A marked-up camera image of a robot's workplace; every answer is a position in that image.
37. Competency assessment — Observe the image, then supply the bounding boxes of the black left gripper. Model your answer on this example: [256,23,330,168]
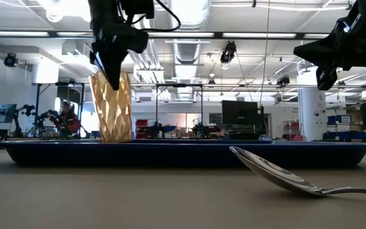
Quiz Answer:
[88,0,150,92]

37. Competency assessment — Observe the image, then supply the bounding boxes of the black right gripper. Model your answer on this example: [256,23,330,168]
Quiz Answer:
[293,0,366,92]

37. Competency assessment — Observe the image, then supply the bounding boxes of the amber textured plastic cup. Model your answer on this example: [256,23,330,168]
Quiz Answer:
[88,70,133,143]

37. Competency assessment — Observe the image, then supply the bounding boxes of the silver metal spoon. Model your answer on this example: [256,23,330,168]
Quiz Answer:
[229,146,366,197]

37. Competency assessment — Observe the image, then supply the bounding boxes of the blue plastic tray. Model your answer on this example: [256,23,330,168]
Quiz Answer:
[0,139,366,168]

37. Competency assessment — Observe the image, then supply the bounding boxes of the black ceiling spotlight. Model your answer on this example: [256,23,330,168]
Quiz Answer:
[276,75,291,87]
[4,53,19,68]

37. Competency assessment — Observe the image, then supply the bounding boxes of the white round column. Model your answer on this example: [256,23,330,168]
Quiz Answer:
[297,65,328,142]

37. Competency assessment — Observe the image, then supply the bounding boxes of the blue storage bins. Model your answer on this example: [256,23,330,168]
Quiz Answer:
[327,114,352,125]

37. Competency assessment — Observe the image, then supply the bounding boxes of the red storage bins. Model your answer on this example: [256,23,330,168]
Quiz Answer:
[135,119,149,140]

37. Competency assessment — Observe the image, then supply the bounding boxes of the person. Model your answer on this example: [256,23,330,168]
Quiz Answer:
[53,100,82,138]

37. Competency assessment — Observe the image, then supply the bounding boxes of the lit display screen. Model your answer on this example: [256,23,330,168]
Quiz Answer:
[0,103,18,124]

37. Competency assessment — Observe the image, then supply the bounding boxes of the black metal frame stand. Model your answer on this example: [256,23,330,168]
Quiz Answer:
[34,81,86,139]
[155,83,204,136]

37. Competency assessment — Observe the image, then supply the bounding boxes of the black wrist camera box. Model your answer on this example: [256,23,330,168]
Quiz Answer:
[119,0,155,19]

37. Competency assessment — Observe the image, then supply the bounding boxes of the black camera cable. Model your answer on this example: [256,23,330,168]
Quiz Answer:
[137,0,182,33]

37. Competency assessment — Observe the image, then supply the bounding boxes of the silver ceiling air duct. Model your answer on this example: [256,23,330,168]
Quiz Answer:
[166,0,212,99]

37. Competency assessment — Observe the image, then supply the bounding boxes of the black hanging ceiling camera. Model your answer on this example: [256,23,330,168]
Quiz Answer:
[219,40,237,64]

